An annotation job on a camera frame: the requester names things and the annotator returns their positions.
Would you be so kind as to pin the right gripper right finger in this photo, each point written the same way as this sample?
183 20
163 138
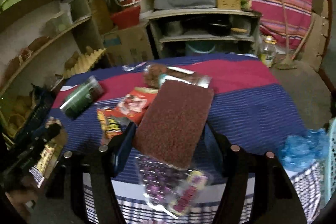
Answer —
274 197

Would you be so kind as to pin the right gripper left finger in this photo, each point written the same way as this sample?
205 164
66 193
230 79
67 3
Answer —
102 165

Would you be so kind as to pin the blue plastic bag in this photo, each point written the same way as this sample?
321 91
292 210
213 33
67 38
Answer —
299 152

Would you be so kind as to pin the maroon scouring pad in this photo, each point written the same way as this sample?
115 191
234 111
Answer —
173 123

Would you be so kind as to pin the purple blister pack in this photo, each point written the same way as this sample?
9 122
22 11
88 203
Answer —
170 190

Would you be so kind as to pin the orange yellow snack wrapper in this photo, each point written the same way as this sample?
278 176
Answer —
108 123

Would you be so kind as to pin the light blue plastic basket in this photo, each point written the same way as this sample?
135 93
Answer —
329 175

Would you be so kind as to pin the red snack bag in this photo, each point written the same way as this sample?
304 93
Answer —
133 106

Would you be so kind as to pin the yellow rectangular box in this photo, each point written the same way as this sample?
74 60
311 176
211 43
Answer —
42 170

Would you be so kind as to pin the green label jar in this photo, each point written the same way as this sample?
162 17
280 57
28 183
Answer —
81 98

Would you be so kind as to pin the patterned blanket table cover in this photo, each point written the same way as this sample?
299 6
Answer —
249 107

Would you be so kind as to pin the egg carton tray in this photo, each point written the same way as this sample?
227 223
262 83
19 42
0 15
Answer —
80 63

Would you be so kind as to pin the white label spice jar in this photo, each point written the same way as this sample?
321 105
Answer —
154 75

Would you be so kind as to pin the cardboard box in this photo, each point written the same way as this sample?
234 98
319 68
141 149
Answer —
128 46

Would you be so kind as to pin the broom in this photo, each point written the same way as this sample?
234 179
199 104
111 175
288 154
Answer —
288 62

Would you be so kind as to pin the clear food container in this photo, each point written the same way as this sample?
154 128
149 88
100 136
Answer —
57 24

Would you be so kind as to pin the red plastic basin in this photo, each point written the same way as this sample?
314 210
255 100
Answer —
127 18

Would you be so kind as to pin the oil bottle yellow cap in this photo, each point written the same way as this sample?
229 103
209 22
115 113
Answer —
268 50

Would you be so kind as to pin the large wooden shelving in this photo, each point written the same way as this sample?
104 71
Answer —
30 60

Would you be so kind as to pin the small wooden shelf unit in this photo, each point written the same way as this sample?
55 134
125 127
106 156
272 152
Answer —
201 31

